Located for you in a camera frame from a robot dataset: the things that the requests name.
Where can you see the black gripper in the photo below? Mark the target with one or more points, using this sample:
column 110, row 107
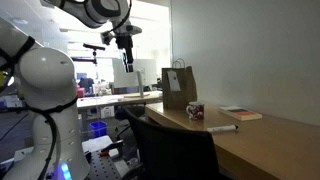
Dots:
column 125, row 44

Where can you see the white black marker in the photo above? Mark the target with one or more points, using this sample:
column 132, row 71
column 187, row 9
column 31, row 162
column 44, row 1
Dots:
column 223, row 128

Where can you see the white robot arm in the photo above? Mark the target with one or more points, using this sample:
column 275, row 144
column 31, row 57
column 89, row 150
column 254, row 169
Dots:
column 46, row 77

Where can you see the light wooden background desk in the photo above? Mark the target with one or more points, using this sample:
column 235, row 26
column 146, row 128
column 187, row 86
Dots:
column 110, row 100

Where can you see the brown paper bag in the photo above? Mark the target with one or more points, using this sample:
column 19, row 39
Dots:
column 178, row 86

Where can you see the blue plastic bin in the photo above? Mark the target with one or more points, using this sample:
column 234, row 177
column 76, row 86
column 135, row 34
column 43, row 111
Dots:
column 98, row 129

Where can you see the red patterned mug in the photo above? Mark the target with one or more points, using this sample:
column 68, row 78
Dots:
column 195, row 110

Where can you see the black office chair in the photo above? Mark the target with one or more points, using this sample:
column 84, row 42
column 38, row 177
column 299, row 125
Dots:
column 173, row 154

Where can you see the book with orange cover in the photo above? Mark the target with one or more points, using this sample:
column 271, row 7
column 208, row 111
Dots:
column 240, row 113

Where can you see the black camera on stand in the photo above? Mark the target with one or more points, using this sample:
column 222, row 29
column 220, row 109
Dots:
column 93, row 60

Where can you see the red handled clamp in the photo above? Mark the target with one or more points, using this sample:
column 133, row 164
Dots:
column 115, row 145

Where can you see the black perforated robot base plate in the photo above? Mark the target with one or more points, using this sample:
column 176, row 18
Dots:
column 101, row 168

